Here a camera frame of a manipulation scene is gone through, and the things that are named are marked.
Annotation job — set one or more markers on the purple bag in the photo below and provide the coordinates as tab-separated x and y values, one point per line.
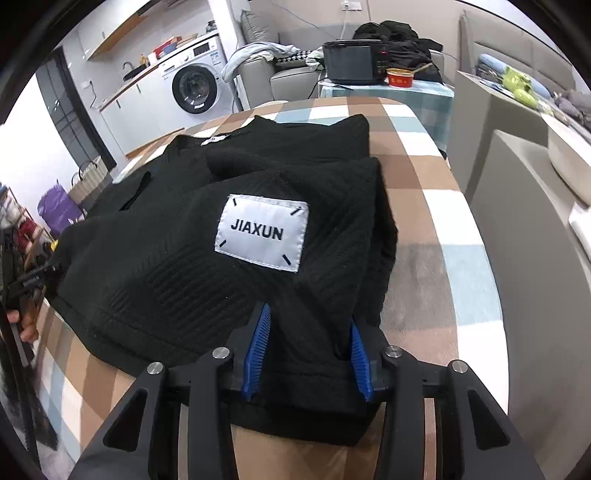
60	210

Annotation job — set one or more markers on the woven grey basket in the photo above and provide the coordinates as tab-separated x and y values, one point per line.
90	184

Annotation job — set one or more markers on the plaid tablecloth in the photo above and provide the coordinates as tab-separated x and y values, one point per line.
438	230

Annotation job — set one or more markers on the teal side table cloth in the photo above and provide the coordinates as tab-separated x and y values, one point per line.
392	99

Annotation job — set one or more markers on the grey duvet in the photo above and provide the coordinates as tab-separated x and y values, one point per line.
575	108

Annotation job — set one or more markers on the person's left hand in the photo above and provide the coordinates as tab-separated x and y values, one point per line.
27	332

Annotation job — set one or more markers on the beige upholstered bed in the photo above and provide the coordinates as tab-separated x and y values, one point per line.
508	41

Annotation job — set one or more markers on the black cooker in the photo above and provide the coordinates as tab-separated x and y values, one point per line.
353	62

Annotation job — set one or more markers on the shoe rack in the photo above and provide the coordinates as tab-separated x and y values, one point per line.
23	221

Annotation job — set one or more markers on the green plush toy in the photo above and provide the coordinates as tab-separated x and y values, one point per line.
521	85

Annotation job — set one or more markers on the grey cushion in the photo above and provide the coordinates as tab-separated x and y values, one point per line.
255	27

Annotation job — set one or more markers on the black faucet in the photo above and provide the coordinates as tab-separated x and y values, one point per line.
128	69

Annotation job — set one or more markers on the white upper kitchen cabinets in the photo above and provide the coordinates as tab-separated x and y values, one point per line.
111	27

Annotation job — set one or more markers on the grey sofa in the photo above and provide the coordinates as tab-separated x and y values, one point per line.
291	78

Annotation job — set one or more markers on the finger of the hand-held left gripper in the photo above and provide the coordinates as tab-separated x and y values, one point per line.
39	276

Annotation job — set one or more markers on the white wall socket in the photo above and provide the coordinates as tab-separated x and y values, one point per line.
352	4

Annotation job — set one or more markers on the light blue pillow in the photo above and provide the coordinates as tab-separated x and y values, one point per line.
491	67

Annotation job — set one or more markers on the houndstooth cushion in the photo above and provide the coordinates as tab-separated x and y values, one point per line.
295	59

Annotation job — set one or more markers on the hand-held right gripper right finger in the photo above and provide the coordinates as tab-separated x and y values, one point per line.
362	369

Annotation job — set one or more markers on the black framed glass door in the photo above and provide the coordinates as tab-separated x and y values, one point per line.
69	115

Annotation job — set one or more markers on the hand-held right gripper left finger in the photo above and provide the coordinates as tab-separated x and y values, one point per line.
258	350

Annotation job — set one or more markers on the white kitchen base cabinets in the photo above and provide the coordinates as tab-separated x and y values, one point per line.
138	115

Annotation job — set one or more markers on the red bowl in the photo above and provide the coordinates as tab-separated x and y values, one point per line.
399	79

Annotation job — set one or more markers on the yellow rubbish piece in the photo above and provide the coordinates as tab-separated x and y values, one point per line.
54	245

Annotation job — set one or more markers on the black knit sweater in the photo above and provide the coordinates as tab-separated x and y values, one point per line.
161	277

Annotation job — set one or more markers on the light grey garment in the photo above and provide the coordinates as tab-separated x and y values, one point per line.
254	57

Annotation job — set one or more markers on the white basin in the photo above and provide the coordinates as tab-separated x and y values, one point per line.
570	161

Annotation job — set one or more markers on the black clothes pile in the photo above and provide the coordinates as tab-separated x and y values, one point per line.
406	46

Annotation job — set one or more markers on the white washing machine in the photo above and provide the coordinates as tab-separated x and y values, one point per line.
194	87

